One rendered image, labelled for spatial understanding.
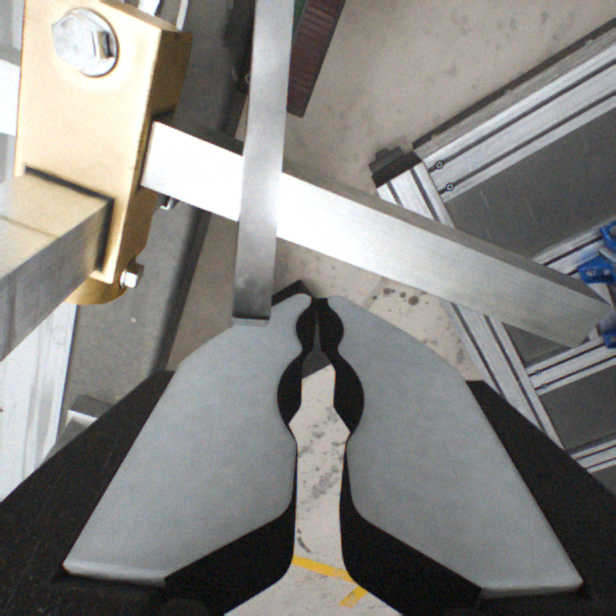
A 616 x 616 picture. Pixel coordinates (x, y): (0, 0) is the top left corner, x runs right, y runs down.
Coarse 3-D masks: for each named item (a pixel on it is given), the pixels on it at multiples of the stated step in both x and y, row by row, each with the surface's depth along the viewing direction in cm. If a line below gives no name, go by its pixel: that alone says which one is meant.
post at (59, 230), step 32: (0, 192) 17; (32, 192) 18; (64, 192) 19; (0, 224) 15; (32, 224) 16; (64, 224) 16; (96, 224) 19; (0, 256) 14; (32, 256) 14; (64, 256) 17; (96, 256) 20; (0, 288) 13; (32, 288) 15; (64, 288) 18; (0, 320) 14; (32, 320) 16; (0, 352) 14
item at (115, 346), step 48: (240, 0) 26; (192, 48) 28; (240, 48) 28; (192, 96) 29; (240, 96) 32; (192, 240) 34; (144, 288) 36; (96, 336) 39; (144, 336) 39; (96, 384) 41
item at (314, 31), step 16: (320, 0) 26; (336, 0) 26; (304, 16) 27; (320, 16) 27; (304, 32) 27; (320, 32) 27; (304, 48) 28; (320, 48) 27; (304, 64) 28; (288, 80) 28; (304, 80) 28; (288, 96) 29; (304, 96) 29
